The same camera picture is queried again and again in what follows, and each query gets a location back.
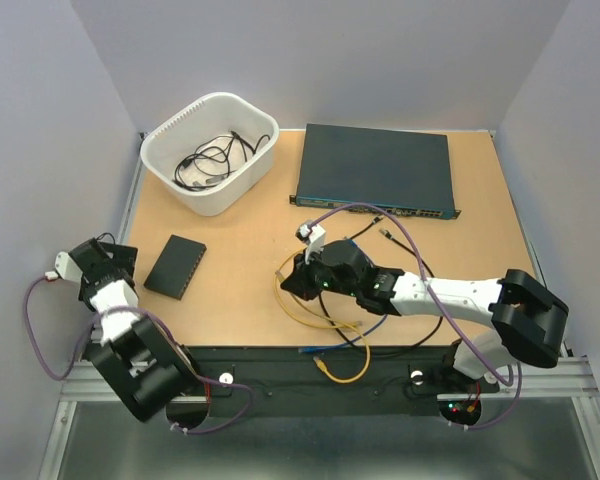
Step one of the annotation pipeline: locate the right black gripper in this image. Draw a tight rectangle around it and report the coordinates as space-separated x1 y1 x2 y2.
281 245 359 300

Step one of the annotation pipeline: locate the yellow ethernet cable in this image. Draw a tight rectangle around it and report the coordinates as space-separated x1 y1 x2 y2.
272 252 371 385

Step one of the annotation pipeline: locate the small black network switch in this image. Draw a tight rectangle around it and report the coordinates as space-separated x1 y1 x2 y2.
143 235 207 300

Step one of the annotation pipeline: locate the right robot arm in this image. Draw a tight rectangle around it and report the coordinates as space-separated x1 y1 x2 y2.
281 240 569 390

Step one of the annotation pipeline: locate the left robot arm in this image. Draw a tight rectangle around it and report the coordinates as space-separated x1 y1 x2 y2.
68 238 203 422

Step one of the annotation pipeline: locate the white plastic bin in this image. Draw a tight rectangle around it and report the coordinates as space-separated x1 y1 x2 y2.
140 92 279 216

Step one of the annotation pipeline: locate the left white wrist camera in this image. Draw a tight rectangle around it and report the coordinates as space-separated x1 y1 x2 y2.
44 251 82 283

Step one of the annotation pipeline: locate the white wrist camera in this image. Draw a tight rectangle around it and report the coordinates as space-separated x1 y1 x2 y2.
296 221 326 264
44 251 82 283

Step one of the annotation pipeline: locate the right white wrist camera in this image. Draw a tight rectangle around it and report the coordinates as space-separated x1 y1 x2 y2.
296 221 326 264

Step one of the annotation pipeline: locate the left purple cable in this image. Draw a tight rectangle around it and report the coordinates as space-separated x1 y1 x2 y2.
23 272 254 437

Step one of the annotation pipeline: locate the blue ethernet cable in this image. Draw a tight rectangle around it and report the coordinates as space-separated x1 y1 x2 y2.
298 239 392 356

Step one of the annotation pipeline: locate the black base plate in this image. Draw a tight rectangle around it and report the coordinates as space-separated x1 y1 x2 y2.
166 346 499 428

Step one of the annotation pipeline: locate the black ethernet cable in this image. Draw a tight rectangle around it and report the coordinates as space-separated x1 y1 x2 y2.
318 215 444 357

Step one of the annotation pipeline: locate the large teal network switch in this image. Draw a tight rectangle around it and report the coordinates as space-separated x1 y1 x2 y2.
290 124 460 220

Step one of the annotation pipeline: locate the black cable in bin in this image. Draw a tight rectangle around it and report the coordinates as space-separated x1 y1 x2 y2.
172 130 272 191

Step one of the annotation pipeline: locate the aluminium rail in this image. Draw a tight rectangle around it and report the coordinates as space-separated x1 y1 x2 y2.
60 357 600 402

